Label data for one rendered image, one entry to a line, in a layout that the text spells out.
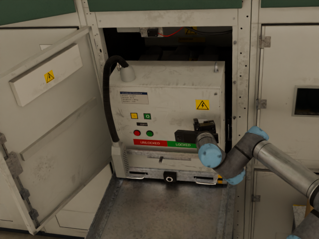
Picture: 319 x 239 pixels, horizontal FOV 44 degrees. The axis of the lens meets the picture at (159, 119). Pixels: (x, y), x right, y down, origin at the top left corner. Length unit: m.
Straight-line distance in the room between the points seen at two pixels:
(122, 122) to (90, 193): 0.79
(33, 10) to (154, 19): 0.50
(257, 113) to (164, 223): 0.65
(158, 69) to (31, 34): 0.61
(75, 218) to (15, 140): 1.15
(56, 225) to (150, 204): 1.12
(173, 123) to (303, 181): 0.67
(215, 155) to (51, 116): 0.76
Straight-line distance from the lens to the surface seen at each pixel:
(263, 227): 2.38
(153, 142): 1.80
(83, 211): 2.60
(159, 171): 1.90
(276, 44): 1.65
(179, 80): 1.64
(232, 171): 1.41
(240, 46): 1.68
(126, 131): 1.79
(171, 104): 1.64
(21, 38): 1.95
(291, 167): 1.30
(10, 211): 2.93
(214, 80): 1.62
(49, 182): 1.87
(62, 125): 1.78
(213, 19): 1.64
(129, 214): 1.83
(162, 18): 1.67
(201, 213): 1.80
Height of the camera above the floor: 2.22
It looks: 36 degrees down
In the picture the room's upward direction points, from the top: 7 degrees counter-clockwise
